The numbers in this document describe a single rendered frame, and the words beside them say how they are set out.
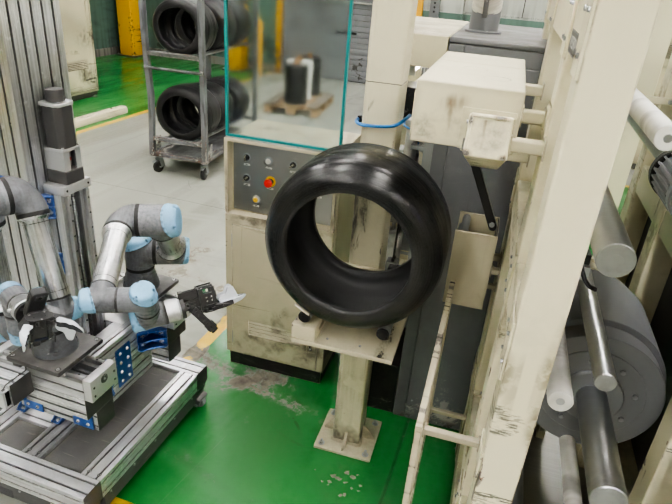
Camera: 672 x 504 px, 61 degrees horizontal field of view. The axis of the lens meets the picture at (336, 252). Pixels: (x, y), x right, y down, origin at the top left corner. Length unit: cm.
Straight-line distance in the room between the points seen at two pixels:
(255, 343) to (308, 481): 82
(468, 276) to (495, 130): 93
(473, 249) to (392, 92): 62
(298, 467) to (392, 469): 42
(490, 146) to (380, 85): 82
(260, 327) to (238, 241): 49
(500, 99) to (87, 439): 205
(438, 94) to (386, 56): 67
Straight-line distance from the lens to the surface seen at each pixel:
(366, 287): 216
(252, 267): 289
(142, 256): 248
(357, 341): 209
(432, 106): 140
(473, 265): 213
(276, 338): 306
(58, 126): 217
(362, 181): 171
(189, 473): 273
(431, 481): 276
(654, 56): 532
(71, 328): 177
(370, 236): 222
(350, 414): 272
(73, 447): 264
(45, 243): 200
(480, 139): 131
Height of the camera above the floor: 200
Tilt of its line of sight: 26 degrees down
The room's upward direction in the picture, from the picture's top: 5 degrees clockwise
